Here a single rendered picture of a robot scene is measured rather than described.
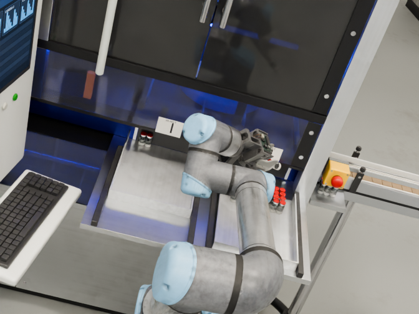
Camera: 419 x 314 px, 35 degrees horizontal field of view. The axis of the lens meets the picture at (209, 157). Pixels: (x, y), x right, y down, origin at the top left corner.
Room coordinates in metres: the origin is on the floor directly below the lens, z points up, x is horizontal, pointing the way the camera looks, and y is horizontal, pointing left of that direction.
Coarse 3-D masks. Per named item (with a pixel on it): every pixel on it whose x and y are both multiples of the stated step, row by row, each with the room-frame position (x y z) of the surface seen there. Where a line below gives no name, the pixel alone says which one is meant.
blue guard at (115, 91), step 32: (64, 64) 1.78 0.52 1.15; (96, 64) 1.79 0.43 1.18; (32, 96) 1.77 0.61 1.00; (64, 96) 1.78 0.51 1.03; (96, 96) 1.79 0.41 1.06; (128, 96) 1.80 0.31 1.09; (160, 96) 1.81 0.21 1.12; (192, 96) 1.82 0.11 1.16; (256, 128) 1.84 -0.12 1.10; (288, 128) 1.85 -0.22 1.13; (320, 128) 1.86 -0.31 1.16; (288, 160) 1.86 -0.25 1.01
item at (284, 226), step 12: (228, 204) 1.70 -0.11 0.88; (288, 204) 1.80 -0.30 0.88; (216, 216) 1.59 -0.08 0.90; (228, 216) 1.64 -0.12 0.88; (276, 216) 1.71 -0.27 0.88; (288, 216) 1.73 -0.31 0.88; (216, 228) 1.52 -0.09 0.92; (228, 228) 1.58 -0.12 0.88; (276, 228) 1.65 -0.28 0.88; (288, 228) 1.67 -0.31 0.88; (216, 240) 1.51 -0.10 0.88; (228, 240) 1.52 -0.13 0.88; (276, 240) 1.59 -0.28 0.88; (288, 240) 1.61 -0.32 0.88; (288, 252) 1.56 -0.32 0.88; (288, 264) 1.48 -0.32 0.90
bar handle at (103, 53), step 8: (112, 0) 1.72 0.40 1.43; (112, 8) 1.72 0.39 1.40; (112, 16) 1.72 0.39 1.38; (104, 24) 1.72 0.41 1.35; (112, 24) 1.73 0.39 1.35; (104, 32) 1.72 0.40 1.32; (104, 40) 1.72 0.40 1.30; (104, 48) 1.72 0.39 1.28; (104, 56) 1.72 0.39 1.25; (104, 64) 1.73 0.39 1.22; (96, 72) 1.72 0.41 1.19
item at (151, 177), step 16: (128, 144) 1.85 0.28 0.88; (128, 160) 1.76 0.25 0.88; (144, 160) 1.79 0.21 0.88; (160, 160) 1.81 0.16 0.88; (176, 160) 1.84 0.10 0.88; (128, 176) 1.67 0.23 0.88; (144, 176) 1.70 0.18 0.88; (160, 176) 1.73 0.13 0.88; (176, 176) 1.75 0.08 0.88; (112, 192) 1.54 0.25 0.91; (128, 192) 1.60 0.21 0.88; (144, 192) 1.62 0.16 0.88; (160, 192) 1.65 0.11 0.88; (176, 192) 1.67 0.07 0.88; (160, 208) 1.56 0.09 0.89; (176, 208) 1.56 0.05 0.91; (192, 208) 1.58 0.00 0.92
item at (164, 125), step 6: (162, 120) 1.81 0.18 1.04; (168, 120) 1.81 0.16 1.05; (162, 126) 1.81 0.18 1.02; (168, 126) 1.81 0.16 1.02; (174, 126) 1.82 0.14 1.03; (180, 126) 1.82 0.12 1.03; (162, 132) 1.81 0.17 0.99; (168, 132) 1.81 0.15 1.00; (174, 132) 1.82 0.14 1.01; (180, 132) 1.82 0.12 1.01
